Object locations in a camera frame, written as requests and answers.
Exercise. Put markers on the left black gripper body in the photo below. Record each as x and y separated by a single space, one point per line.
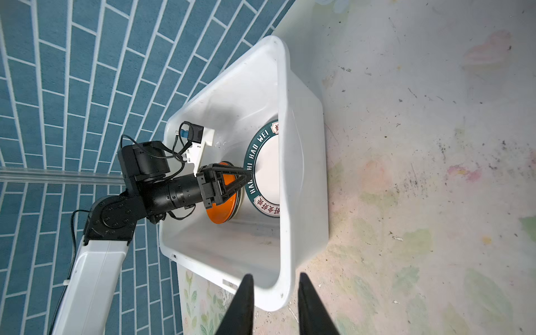
208 187

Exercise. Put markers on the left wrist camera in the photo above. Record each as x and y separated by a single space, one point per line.
195 139

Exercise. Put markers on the green rimmed white plate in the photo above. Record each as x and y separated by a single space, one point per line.
262 159

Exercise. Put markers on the floral table mat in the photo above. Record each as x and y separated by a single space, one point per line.
429 110

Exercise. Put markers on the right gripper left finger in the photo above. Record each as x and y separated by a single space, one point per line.
239 316

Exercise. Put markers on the white plastic bin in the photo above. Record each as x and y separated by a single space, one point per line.
256 89

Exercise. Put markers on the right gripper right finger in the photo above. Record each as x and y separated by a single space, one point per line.
313 316

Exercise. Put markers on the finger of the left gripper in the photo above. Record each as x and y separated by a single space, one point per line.
221 169
226 191

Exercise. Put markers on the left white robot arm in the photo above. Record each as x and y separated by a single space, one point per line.
152 193

